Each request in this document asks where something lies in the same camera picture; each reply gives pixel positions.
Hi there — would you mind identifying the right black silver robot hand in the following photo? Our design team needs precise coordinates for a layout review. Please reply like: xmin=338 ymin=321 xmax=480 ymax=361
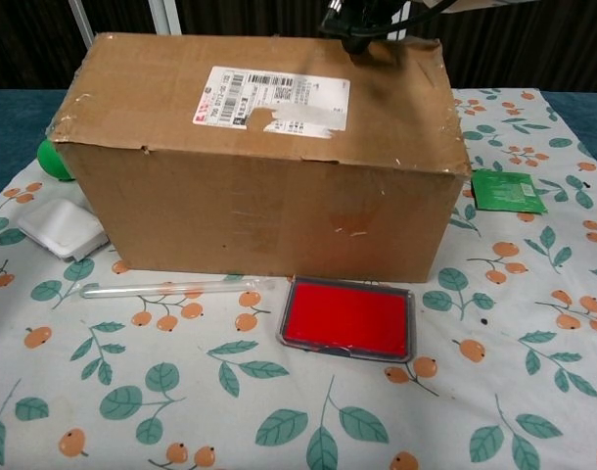
xmin=338 ymin=0 xmax=410 ymax=55

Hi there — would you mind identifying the teal table cover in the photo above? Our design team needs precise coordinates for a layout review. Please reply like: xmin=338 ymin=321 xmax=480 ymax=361
xmin=0 ymin=87 xmax=597 ymax=207

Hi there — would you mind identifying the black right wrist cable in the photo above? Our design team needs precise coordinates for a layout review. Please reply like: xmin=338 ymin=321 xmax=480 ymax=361
xmin=320 ymin=0 xmax=456 ymax=38

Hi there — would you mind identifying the green foil sachet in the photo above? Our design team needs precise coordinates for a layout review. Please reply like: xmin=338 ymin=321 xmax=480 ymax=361
xmin=471 ymin=168 xmax=549 ymax=215

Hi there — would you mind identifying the floral leaf print tablecloth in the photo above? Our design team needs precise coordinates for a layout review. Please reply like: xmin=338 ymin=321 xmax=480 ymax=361
xmin=0 ymin=87 xmax=597 ymax=470

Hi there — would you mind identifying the white plastic case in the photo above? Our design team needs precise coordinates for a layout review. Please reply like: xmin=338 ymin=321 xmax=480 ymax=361
xmin=17 ymin=198 xmax=110 ymax=262

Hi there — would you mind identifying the brown cardboard shipping box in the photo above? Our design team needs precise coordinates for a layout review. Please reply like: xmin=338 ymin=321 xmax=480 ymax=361
xmin=48 ymin=31 xmax=474 ymax=285

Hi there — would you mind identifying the green ball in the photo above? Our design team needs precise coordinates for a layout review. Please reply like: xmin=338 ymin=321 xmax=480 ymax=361
xmin=37 ymin=138 xmax=74 ymax=181

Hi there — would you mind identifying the red ink pad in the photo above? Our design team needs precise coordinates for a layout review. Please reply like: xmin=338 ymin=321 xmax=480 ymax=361
xmin=276 ymin=275 xmax=417 ymax=364

